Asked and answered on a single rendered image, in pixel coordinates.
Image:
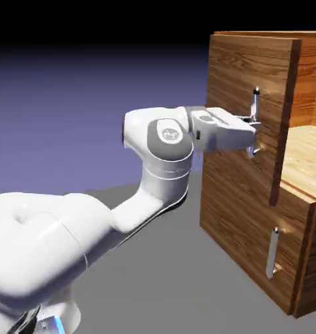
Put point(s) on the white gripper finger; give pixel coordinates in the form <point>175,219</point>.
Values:
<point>257,126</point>
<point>244,119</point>

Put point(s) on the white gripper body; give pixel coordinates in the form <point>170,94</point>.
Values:
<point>233,135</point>

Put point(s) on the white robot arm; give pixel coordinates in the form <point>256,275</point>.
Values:
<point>157,167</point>

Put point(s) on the large wooden cabinet door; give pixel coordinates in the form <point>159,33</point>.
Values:
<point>238,78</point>

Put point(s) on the small wooden cabinet door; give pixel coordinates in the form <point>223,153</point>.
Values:
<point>241,227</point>

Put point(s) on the wooden cabinet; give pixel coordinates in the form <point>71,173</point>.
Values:
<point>310,255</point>

